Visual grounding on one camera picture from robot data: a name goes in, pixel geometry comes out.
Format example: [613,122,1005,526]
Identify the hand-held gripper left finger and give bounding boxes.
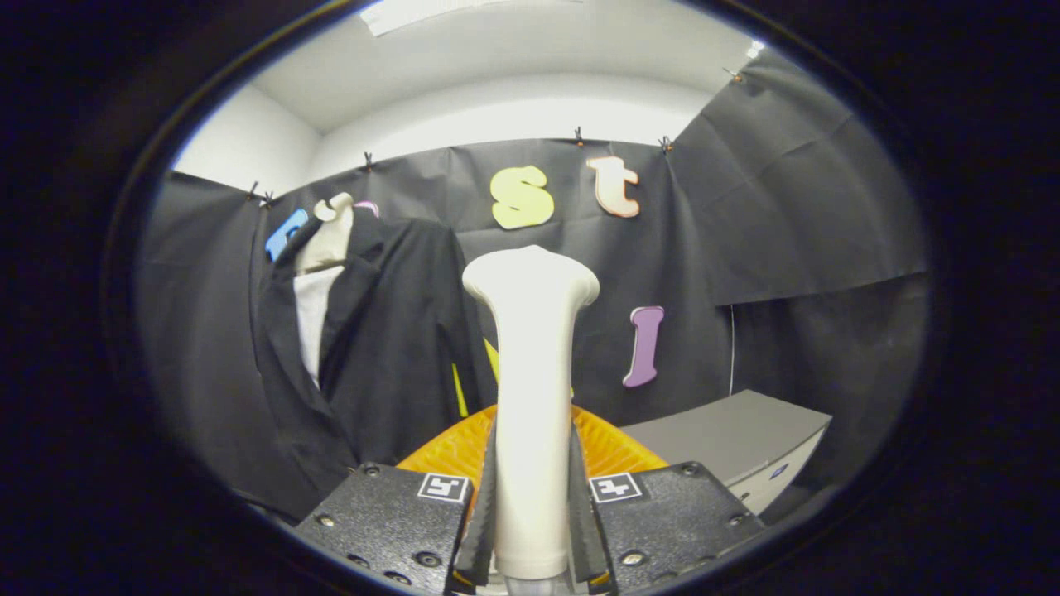
[294,404,499,595]

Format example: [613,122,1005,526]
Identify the black backdrop cloth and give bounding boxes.
[137,46,928,531]

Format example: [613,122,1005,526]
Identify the black suit jacket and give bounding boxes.
[253,217,489,522]

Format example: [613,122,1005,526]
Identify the ceiling light panel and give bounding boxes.
[360,0,581,38]

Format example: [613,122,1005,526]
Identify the cream clothes hanger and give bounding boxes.
[294,192,355,274]

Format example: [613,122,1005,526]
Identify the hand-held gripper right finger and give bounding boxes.
[567,406,767,595]

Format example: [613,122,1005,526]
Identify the grey cabinet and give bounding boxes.
[619,389,833,516]

